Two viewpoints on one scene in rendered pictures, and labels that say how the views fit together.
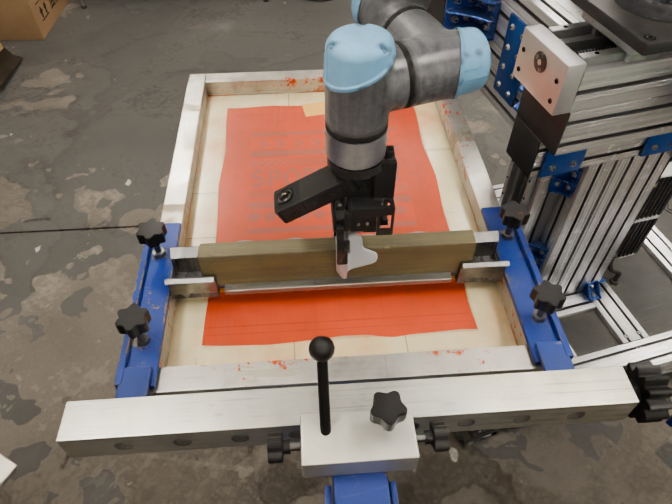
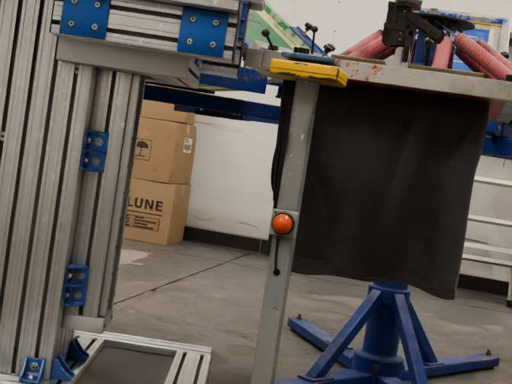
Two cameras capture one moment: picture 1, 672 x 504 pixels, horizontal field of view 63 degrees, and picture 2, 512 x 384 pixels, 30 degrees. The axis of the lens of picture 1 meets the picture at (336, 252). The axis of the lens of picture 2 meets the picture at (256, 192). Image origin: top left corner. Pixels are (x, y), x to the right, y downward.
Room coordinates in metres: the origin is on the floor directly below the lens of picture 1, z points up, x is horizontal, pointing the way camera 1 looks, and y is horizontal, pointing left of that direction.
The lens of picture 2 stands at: (3.10, 0.37, 0.80)
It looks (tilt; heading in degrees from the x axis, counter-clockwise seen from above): 3 degrees down; 196
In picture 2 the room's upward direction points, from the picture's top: 9 degrees clockwise
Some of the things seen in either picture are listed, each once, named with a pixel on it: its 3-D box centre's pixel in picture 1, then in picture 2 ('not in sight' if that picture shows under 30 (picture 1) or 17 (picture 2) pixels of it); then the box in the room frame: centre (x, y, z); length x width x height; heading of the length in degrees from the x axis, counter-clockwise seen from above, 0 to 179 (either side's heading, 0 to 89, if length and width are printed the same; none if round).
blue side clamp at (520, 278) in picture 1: (517, 284); not in sight; (0.53, -0.28, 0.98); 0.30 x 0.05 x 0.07; 4
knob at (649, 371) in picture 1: (634, 392); not in sight; (0.33, -0.37, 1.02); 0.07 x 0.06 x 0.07; 4
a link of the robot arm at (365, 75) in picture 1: (360, 82); not in sight; (0.55, -0.03, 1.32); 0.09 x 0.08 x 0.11; 111
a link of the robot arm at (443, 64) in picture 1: (430, 60); not in sight; (0.60, -0.11, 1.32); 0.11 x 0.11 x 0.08; 21
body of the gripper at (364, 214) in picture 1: (359, 189); (401, 25); (0.55, -0.03, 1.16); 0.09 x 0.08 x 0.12; 94
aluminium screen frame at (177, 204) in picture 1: (329, 191); (395, 90); (0.75, 0.01, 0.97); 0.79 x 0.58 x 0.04; 4
